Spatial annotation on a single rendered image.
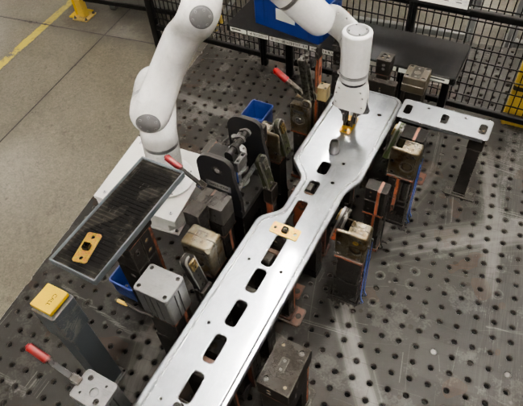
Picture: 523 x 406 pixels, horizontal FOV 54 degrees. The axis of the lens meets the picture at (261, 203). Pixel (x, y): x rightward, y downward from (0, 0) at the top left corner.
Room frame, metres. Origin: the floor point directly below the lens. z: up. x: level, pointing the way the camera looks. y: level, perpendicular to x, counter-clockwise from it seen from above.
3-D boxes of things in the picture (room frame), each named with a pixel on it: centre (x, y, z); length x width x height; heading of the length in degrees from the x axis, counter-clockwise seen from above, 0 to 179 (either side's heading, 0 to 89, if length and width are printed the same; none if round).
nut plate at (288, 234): (0.84, -0.06, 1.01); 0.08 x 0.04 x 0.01; 57
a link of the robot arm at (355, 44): (1.24, -0.31, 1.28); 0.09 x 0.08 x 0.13; 179
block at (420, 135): (1.20, -0.50, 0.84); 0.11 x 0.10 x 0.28; 58
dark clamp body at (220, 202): (0.92, 0.13, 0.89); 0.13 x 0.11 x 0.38; 58
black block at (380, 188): (0.98, -0.35, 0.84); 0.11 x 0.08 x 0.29; 58
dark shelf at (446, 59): (1.71, -0.37, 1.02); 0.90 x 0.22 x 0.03; 58
